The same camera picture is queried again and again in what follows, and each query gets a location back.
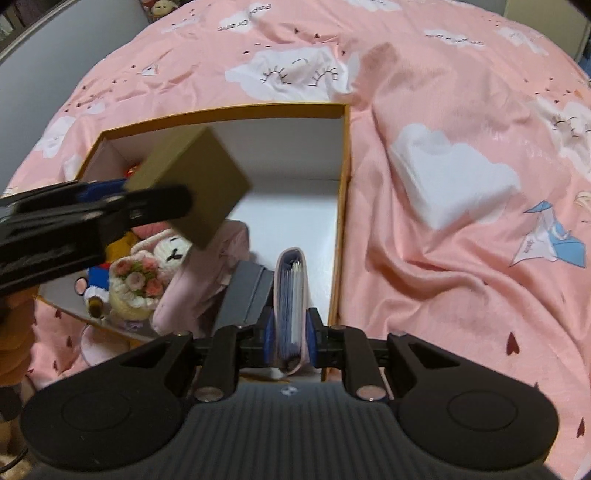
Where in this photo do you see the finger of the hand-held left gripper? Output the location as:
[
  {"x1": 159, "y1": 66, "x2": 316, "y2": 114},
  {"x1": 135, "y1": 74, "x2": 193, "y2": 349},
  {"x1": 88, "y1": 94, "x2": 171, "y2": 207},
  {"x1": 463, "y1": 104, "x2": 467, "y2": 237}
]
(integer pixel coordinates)
[
  {"x1": 78, "y1": 185, "x2": 194, "y2": 241},
  {"x1": 55, "y1": 179, "x2": 129, "y2": 204}
]

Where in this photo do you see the small brown cardboard box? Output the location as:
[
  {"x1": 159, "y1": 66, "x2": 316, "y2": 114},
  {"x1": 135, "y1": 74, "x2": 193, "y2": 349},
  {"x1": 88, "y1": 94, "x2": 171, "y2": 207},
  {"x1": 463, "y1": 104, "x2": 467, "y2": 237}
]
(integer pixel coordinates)
[{"x1": 124, "y1": 126, "x2": 253, "y2": 251}]

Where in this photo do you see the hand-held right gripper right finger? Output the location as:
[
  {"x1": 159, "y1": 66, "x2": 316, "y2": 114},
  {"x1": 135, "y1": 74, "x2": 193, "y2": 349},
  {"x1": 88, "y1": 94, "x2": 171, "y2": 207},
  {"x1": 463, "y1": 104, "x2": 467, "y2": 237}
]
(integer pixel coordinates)
[{"x1": 304, "y1": 306, "x2": 468, "y2": 402}]

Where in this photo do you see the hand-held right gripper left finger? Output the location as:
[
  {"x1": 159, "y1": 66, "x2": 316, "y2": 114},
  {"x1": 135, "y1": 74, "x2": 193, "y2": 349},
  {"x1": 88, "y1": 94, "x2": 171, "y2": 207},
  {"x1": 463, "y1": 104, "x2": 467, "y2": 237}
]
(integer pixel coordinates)
[{"x1": 120, "y1": 306, "x2": 278, "y2": 404}]

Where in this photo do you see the yellow plush doll blue outfit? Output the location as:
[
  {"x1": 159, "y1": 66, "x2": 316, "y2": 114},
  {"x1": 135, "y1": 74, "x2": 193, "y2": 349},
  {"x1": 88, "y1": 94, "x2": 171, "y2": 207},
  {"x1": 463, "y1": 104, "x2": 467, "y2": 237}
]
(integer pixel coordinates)
[{"x1": 74, "y1": 228, "x2": 140, "y2": 320}]

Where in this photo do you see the grey box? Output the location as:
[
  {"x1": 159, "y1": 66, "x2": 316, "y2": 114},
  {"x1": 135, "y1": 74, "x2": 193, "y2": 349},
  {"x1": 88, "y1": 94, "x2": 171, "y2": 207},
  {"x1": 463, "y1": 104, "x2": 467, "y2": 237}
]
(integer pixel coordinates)
[{"x1": 215, "y1": 261, "x2": 276, "y2": 330}]

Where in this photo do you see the clear tube of plush toys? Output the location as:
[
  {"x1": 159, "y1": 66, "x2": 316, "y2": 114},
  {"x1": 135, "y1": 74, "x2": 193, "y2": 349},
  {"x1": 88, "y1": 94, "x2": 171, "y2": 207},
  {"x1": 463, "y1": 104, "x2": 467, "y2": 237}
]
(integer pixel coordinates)
[{"x1": 141, "y1": 0, "x2": 184, "y2": 17}]

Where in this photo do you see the cream door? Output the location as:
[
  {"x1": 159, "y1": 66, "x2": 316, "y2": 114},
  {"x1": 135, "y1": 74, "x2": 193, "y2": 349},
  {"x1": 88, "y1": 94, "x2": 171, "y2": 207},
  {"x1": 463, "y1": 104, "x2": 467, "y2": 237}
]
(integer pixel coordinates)
[{"x1": 503, "y1": 0, "x2": 589, "y2": 65}]

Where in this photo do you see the black cable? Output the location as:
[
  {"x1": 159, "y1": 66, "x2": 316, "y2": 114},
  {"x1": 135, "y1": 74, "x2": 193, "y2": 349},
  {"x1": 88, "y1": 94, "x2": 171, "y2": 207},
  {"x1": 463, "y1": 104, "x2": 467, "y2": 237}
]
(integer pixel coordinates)
[{"x1": 0, "y1": 443, "x2": 29, "y2": 468}]

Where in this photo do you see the cream crochet bunny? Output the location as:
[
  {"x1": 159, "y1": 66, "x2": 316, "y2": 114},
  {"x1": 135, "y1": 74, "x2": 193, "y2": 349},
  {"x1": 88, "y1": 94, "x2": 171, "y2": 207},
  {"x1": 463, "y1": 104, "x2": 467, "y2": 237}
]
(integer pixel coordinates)
[{"x1": 108, "y1": 233, "x2": 195, "y2": 322}]

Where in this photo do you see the window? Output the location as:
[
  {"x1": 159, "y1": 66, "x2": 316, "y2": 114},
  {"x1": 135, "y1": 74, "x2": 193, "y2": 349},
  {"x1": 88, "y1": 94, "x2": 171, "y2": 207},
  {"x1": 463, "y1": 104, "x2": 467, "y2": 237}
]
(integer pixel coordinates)
[{"x1": 0, "y1": 0, "x2": 75, "y2": 63}]

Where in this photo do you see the pink card holder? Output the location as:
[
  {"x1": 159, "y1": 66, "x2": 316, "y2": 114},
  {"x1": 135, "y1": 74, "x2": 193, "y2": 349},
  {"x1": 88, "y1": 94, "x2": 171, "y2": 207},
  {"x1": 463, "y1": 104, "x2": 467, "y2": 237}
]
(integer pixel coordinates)
[{"x1": 273, "y1": 248, "x2": 311, "y2": 377}]

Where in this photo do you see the pink fabric pouch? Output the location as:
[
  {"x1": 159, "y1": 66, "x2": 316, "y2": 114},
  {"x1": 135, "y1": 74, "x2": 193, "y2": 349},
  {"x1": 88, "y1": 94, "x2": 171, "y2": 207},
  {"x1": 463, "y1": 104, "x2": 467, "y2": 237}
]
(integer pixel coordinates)
[{"x1": 152, "y1": 220, "x2": 253, "y2": 339}]

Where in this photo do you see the white cardboard box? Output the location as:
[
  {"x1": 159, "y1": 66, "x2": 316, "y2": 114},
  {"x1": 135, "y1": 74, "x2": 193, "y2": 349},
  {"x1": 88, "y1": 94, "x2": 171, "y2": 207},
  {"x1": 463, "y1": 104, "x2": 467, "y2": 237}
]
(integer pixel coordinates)
[{"x1": 36, "y1": 102, "x2": 352, "y2": 385}]

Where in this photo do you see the pink printed duvet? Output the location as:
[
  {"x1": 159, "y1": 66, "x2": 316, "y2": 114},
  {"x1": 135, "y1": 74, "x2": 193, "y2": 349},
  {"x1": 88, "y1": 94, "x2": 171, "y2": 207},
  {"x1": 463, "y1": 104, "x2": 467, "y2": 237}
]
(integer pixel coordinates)
[{"x1": 0, "y1": 0, "x2": 591, "y2": 480}]

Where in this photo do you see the person's left hand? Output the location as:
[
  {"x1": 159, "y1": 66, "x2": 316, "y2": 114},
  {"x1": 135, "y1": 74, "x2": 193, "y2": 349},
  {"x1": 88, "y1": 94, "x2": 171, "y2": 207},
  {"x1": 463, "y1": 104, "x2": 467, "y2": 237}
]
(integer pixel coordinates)
[{"x1": 0, "y1": 287, "x2": 36, "y2": 389}]

